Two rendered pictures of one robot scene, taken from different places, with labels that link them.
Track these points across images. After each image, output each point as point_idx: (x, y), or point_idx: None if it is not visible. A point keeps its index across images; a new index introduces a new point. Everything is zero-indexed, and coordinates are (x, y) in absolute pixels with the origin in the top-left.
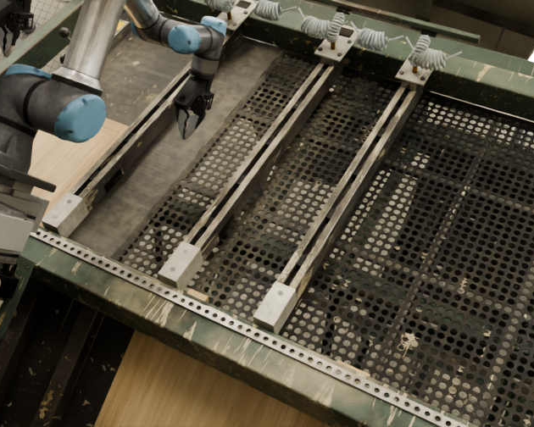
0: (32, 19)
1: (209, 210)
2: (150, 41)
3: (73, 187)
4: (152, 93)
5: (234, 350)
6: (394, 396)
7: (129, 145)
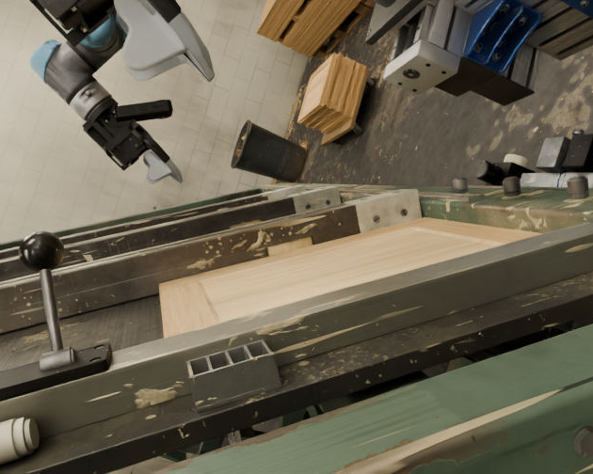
0: (49, 15)
1: (242, 207)
2: (115, 32)
3: (343, 206)
4: (25, 341)
5: (334, 185)
6: (282, 186)
7: (216, 232)
